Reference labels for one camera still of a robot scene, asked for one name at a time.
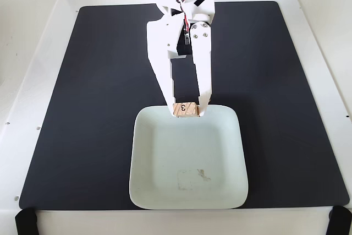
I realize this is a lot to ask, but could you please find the red black white servo cable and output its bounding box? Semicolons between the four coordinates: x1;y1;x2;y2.
174;0;191;45

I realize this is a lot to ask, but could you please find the wooden block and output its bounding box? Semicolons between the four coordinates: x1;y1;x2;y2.
172;102;199;119

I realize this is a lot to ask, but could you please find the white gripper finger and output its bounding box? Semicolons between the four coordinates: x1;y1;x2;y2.
146;19;177;115
191;22;213;117

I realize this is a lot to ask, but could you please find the pale green square plate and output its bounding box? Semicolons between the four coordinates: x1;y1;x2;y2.
128;104;250;210

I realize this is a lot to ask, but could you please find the black mat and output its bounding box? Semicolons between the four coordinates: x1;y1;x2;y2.
18;1;350;210

